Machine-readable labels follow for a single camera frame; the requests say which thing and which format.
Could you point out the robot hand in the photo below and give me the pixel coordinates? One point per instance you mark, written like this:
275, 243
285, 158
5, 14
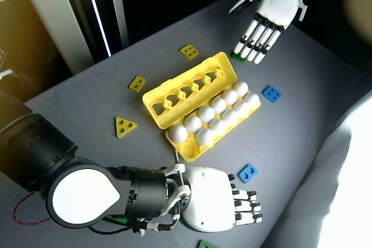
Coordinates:
277, 5
209, 201

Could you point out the yellow egg carton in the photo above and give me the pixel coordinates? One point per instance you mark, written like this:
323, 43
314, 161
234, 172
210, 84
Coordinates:
228, 68

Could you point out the white plastic egg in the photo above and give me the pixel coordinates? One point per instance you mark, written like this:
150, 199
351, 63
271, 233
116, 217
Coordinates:
252, 100
207, 114
218, 105
241, 89
193, 123
230, 116
230, 96
205, 137
218, 126
241, 108
178, 133

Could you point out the green square block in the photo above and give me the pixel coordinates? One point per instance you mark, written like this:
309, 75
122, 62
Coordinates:
207, 245

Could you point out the blue two-hole block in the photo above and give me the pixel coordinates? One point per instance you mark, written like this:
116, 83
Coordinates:
252, 176

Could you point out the green two-hole block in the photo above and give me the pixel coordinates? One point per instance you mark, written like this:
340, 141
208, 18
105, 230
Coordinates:
237, 58

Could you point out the blue four-hole block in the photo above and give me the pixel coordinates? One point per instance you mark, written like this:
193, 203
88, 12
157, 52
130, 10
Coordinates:
271, 94

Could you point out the yellow four-hole block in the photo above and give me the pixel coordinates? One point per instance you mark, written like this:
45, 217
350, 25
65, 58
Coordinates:
189, 51

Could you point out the grey table cloth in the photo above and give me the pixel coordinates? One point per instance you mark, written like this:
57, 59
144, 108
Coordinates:
290, 132

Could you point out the yellow triangle three-hole block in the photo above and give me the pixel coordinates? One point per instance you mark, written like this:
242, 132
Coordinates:
125, 126

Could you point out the yellow two-hole block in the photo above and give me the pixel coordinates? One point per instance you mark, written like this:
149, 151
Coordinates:
133, 86

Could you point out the white backdrop sheet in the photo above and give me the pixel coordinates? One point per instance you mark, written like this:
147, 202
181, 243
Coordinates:
348, 172

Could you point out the white cabinet with light strip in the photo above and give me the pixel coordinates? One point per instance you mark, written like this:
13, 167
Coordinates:
52, 12

